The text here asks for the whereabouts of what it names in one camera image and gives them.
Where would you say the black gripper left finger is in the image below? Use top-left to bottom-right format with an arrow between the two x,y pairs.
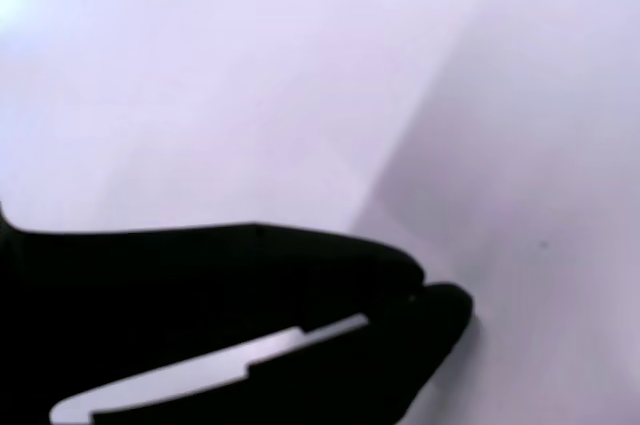
0,202 -> 427,425

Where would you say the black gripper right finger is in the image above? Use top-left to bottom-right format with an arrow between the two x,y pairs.
91,282 -> 475,425

